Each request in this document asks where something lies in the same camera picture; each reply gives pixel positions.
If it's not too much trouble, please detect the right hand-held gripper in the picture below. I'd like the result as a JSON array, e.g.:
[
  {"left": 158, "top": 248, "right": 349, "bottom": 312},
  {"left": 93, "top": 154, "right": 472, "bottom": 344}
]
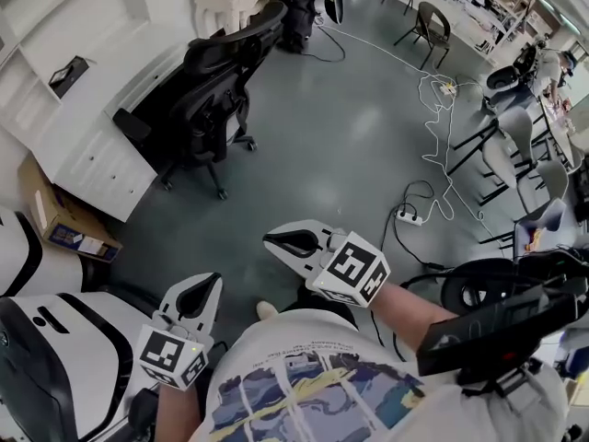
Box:
[{"left": 262, "top": 218, "right": 392, "bottom": 308}]

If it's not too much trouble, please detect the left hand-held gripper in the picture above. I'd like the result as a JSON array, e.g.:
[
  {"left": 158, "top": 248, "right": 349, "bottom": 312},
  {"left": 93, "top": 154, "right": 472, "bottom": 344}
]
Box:
[{"left": 136, "top": 273, "right": 224, "bottom": 391}]

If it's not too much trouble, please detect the black office chair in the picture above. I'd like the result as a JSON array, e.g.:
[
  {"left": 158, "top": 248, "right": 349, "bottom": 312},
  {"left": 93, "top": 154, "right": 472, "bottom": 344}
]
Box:
[{"left": 112, "top": 0, "right": 289, "bottom": 201}]

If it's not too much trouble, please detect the person's right forearm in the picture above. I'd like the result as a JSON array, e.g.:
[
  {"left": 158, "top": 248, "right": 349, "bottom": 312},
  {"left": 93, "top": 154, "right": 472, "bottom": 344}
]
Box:
[{"left": 371, "top": 281, "right": 461, "bottom": 364}]

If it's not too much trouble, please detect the person's left forearm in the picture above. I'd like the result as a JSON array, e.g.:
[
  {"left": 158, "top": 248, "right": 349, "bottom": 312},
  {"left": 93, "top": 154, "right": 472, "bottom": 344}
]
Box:
[{"left": 154, "top": 375, "right": 209, "bottom": 442}]

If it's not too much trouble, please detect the grey shell chair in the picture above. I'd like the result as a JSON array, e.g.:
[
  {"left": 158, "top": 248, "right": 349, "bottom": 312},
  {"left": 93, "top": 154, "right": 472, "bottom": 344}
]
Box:
[
  {"left": 446, "top": 105, "right": 536, "bottom": 207},
  {"left": 478, "top": 131, "right": 572, "bottom": 215}
]

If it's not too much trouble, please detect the white desk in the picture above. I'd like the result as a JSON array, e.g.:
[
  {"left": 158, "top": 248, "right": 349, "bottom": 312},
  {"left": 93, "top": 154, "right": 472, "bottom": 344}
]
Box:
[{"left": 45, "top": 39, "right": 197, "bottom": 224}]

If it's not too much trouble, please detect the person's white shoe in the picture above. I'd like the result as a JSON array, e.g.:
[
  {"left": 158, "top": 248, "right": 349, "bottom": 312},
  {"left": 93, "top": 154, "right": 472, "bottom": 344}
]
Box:
[{"left": 255, "top": 299, "right": 280, "bottom": 322}]

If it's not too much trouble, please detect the person's white printed shirt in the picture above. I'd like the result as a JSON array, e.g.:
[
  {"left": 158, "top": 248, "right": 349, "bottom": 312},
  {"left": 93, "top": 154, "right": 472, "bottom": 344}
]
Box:
[{"left": 201, "top": 308, "right": 572, "bottom": 442}]

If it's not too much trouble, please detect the white and black machine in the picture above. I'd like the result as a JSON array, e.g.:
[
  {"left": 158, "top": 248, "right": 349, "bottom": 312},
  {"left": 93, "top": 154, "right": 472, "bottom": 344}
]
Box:
[
  {"left": 0, "top": 291, "right": 156, "bottom": 442},
  {"left": 0, "top": 204, "right": 91, "bottom": 297}
]

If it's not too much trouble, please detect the brown cardboard box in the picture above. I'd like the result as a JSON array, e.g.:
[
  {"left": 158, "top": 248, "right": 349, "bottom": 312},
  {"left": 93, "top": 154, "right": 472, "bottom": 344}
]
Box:
[{"left": 17, "top": 153, "right": 123, "bottom": 263}]

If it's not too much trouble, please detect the black chest-mounted device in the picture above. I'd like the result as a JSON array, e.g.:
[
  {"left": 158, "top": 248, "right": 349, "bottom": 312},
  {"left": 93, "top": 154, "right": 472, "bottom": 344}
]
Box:
[{"left": 415, "top": 245, "right": 589, "bottom": 398}]

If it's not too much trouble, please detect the black flat box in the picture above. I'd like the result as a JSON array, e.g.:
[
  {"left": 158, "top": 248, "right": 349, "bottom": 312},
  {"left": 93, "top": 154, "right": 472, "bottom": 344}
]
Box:
[{"left": 48, "top": 55, "right": 90, "bottom": 99}]

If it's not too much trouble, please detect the round black stool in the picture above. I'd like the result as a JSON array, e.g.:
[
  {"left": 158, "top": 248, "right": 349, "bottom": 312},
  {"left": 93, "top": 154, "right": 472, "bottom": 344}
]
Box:
[{"left": 481, "top": 64, "right": 531, "bottom": 111}]

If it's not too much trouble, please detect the round white table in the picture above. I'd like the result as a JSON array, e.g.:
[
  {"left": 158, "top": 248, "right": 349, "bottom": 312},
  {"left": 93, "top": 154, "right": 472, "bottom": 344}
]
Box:
[{"left": 537, "top": 93, "right": 589, "bottom": 170}]

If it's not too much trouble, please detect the long white workbench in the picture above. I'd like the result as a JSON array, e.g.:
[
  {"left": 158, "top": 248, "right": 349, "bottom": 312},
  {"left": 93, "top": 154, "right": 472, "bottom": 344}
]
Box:
[{"left": 413, "top": 0, "right": 542, "bottom": 55}]

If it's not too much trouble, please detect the white shelf unit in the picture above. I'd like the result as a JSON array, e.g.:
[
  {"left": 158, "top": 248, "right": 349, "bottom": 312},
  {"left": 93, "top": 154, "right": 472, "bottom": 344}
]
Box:
[{"left": 0, "top": 0, "right": 156, "bottom": 126}]

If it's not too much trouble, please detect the black floor cable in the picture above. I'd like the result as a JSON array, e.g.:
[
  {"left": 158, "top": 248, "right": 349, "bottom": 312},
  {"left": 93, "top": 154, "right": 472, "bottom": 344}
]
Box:
[{"left": 388, "top": 180, "right": 461, "bottom": 271}]

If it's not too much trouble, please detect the long white cable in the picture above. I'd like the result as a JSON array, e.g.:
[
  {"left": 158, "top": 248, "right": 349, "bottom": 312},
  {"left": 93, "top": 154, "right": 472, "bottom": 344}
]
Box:
[{"left": 315, "top": 19, "right": 510, "bottom": 244}]

